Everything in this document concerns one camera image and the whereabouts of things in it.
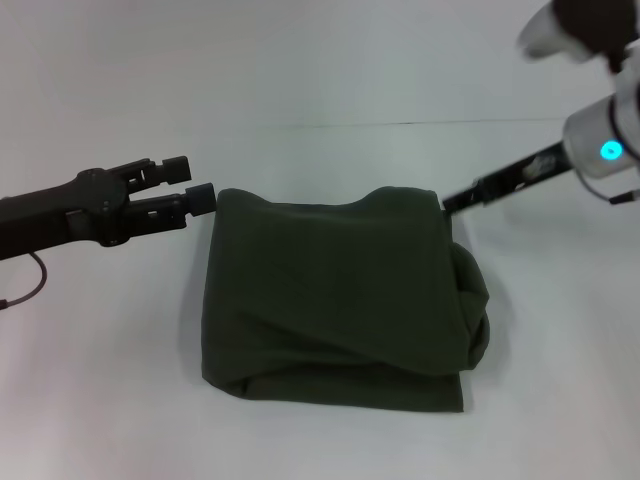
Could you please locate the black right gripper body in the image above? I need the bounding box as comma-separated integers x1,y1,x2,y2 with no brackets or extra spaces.
470,140,572,207

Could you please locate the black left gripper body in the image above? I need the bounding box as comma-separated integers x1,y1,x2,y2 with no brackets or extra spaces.
0,168,130,262

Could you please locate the dark green shirt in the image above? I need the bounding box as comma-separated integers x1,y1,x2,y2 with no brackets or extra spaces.
198,185,492,414

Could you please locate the left gripper cable with connector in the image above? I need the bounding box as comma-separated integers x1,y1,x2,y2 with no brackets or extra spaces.
0,251,50,310

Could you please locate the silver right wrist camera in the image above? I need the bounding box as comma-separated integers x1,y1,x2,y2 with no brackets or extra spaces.
516,0,640,74

